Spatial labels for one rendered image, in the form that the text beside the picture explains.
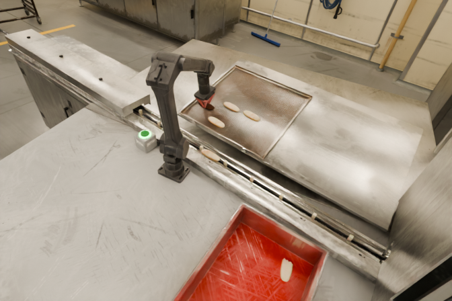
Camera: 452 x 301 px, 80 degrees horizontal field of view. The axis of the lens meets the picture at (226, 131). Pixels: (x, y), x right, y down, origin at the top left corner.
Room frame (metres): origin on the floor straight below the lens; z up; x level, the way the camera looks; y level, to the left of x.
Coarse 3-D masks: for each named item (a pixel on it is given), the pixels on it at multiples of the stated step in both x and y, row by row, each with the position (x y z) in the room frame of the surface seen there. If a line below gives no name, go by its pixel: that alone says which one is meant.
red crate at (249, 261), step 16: (240, 224) 0.55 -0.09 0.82; (240, 240) 0.49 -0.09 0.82; (256, 240) 0.49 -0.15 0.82; (224, 256) 0.43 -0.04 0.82; (240, 256) 0.43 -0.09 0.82; (256, 256) 0.44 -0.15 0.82; (272, 256) 0.44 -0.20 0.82; (288, 256) 0.45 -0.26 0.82; (208, 272) 0.37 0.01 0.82; (224, 272) 0.37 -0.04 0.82; (240, 272) 0.38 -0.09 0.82; (256, 272) 0.38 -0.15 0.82; (272, 272) 0.39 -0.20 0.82; (304, 272) 0.40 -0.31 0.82; (208, 288) 0.32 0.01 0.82; (224, 288) 0.32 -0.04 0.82; (240, 288) 0.33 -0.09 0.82; (256, 288) 0.33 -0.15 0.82; (272, 288) 0.34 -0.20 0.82; (288, 288) 0.34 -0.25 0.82; (304, 288) 0.35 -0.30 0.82
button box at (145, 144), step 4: (152, 132) 0.93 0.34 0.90; (136, 136) 0.90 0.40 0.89; (152, 136) 0.91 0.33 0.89; (136, 140) 0.90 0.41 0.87; (140, 140) 0.88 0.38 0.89; (144, 140) 0.87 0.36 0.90; (148, 140) 0.88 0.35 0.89; (152, 140) 0.90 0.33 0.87; (156, 140) 0.92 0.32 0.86; (136, 144) 0.90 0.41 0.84; (140, 144) 0.88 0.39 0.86; (144, 144) 0.87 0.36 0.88; (148, 144) 0.88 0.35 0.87; (152, 144) 0.90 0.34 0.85; (156, 144) 0.92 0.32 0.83; (140, 148) 0.89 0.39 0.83; (144, 148) 0.87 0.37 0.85; (148, 148) 0.88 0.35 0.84; (152, 148) 0.90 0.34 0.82
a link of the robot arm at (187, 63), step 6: (180, 60) 0.78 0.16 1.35; (186, 60) 0.80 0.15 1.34; (192, 60) 0.94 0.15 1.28; (198, 60) 1.00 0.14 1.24; (204, 60) 1.07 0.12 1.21; (210, 60) 1.13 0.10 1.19; (180, 66) 0.77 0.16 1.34; (186, 66) 0.80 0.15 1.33; (192, 66) 0.93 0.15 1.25; (198, 66) 1.00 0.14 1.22; (204, 66) 1.06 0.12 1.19; (204, 72) 1.08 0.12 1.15
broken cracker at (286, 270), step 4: (284, 260) 0.43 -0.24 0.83; (288, 260) 0.43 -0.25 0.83; (284, 264) 0.41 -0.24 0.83; (288, 264) 0.42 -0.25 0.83; (292, 264) 0.42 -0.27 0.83; (280, 268) 0.40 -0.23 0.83; (284, 268) 0.40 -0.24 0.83; (288, 268) 0.40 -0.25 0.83; (292, 268) 0.41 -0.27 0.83; (280, 272) 0.39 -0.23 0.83; (284, 272) 0.39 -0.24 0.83; (288, 272) 0.39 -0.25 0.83; (280, 276) 0.38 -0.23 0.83; (284, 276) 0.38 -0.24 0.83; (288, 276) 0.38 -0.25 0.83; (284, 280) 0.36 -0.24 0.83; (288, 280) 0.37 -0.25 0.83
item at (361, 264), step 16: (16, 48) 1.67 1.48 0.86; (64, 80) 1.36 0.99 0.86; (112, 112) 1.11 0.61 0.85; (144, 128) 0.99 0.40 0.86; (192, 160) 0.82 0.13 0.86; (208, 160) 0.83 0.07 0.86; (208, 176) 0.76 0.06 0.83; (224, 176) 0.74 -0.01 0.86; (240, 192) 0.67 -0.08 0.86; (256, 192) 0.68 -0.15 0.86; (272, 208) 0.61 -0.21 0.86; (288, 208) 0.62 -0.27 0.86; (288, 224) 0.55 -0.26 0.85; (304, 224) 0.55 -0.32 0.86; (320, 240) 0.50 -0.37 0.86; (336, 240) 0.50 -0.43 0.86; (336, 256) 0.45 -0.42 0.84; (352, 256) 0.45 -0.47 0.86; (368, 272) 0.40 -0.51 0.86
